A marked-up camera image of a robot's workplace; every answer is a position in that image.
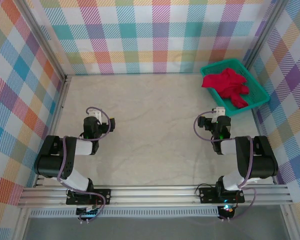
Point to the red t-shirt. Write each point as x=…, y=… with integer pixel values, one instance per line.
x=225, y=85

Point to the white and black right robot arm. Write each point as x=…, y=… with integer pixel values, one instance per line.
x=262, y=162

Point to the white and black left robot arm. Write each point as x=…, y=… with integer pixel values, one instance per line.
x=50, y=162

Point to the teal plastic mesh basket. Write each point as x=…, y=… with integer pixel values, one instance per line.
x=255, y=92

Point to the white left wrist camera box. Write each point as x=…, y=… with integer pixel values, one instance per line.
x=94, y=115

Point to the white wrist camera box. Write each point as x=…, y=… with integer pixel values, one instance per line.
x=219, y=111
x=94, y=115

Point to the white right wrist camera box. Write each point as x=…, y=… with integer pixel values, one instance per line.
x=219, y=111

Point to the aluminium table side rail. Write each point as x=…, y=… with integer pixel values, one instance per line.
x=58, y=112
x=257, y=122

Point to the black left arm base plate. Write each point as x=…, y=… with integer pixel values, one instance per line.
x=102, y=196

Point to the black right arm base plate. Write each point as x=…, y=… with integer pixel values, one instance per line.
x=207, y=196

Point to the long aluminium mounting rail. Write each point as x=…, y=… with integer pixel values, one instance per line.
x=152, y=195

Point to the aluminium frame post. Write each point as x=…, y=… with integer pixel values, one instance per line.
x=262, y=37
x=43, y=40

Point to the aluminium frame leg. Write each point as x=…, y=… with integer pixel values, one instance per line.
x=290, y=225
x=20, y=225

